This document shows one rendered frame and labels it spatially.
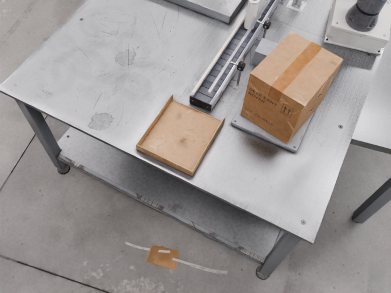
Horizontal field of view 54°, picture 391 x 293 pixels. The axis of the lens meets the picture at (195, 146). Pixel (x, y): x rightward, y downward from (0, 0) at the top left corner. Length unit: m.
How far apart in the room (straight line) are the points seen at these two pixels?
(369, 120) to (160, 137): 0.93
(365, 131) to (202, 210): 0.93
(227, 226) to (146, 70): 0.92
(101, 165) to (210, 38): 0.95
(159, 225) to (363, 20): 1.54
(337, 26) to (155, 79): 0.91
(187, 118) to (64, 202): 1.11
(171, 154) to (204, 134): 0.17
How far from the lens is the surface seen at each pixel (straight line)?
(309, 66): 1.56
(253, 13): 1.94
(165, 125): 1.65
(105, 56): 1.94
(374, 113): 1.91
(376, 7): 2.01
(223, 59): 1.84
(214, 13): 2.10
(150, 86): 1.79
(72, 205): 2.47
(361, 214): 2.45
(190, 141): 1.61
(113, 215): 2.39
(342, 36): 2.09
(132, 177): 2.23
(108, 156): 2.31
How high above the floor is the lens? 2.20
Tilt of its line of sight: 59 degrees down
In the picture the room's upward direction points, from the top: 4 degrees clockwise
